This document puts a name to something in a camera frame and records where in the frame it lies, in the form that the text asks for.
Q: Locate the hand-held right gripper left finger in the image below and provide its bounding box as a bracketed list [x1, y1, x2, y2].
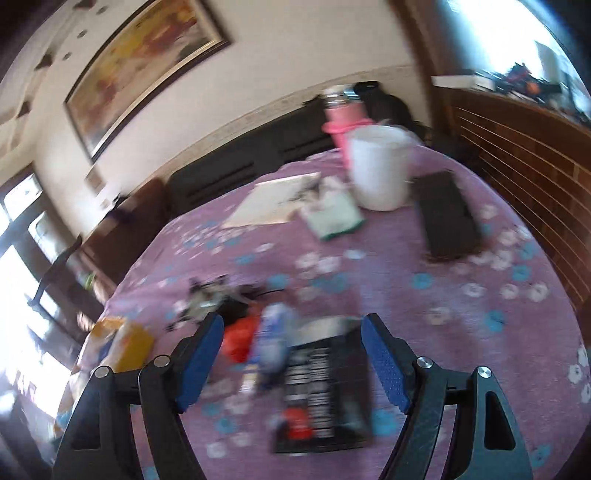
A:
[53, 311, 227, 480]

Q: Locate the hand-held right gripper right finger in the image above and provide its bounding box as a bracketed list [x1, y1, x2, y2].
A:
[360, 313, 532, 480]

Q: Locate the yellow cardboard box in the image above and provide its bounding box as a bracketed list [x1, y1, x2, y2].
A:
[53, 316, 156, 439]

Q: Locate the black snack packet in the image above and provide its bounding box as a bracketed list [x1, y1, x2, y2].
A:
[270, 330, 375, 456]

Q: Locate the red plastic item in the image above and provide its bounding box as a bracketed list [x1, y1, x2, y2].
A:
[220, 316, 259, 363]

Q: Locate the black motor with gear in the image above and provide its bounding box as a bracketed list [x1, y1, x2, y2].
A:
[166, 274, 279, 331]

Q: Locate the small blue tissue pack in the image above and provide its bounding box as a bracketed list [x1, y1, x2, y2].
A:
[242, 302, 299, 394]

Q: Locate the purple floral tablecloth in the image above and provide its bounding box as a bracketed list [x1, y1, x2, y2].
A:
[55, 145, 591, 480]

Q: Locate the brown upholstered chair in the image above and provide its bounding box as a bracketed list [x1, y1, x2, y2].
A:
[81, 178, 170, 288]

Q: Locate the white work glove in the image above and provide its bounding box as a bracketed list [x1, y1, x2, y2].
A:
[300, 178, 366, 241]

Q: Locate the black phone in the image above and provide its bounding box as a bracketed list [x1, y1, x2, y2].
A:
[410, 170, 484, 262]

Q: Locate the dark wooden chair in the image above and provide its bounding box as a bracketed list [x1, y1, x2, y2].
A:
[28, 234, 84, 308]

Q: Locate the stack of white papers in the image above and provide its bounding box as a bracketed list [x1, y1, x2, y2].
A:
[222, 172, 322, 230]

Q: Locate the white plastic jar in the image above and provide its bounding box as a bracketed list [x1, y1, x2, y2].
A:
[346, 124, 417, 212]

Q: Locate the dark sofa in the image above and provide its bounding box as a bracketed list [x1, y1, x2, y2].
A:
[166, 97, 352, 216]

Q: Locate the pink knit-covered bottle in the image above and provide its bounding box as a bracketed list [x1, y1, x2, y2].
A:
[321, 88, 375, 160]

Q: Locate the wooden cabinet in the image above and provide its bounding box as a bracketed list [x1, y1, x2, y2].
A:
[431, 76, 591, 325]

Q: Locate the black bag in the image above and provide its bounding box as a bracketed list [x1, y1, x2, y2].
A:
[353, 80, 433, 145]

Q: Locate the framed painting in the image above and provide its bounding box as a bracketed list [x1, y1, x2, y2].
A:
[64, 0, 232, 164]

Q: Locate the assorted dark clutter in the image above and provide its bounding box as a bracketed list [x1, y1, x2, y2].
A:
[475, 60, 588, 112]

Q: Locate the small wall poster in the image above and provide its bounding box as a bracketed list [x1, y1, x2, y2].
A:
[85, 166, 107, 193]

